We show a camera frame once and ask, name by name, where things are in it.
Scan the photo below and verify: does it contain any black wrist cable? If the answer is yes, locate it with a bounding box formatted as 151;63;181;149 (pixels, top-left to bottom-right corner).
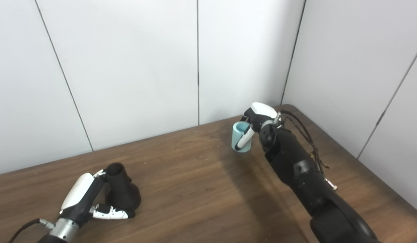
7;218;56;243
279;110;338;191

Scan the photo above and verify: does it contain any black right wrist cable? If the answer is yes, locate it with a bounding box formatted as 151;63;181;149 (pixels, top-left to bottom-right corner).
279;110;338;191

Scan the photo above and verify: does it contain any light blue cylinder cup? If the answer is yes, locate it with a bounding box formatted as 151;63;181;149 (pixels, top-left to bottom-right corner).
231;122;253;153

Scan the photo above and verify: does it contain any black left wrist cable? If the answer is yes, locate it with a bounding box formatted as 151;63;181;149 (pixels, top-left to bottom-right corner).
7;218;56;243

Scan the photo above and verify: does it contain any black flared nozzle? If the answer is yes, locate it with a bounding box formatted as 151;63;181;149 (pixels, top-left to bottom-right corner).
105;163;141;211

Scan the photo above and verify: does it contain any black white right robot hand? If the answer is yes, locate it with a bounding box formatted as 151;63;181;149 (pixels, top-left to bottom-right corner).
235;102;281;150

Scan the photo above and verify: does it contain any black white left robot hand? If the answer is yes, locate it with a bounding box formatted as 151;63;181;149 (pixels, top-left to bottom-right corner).
58;169;136;227

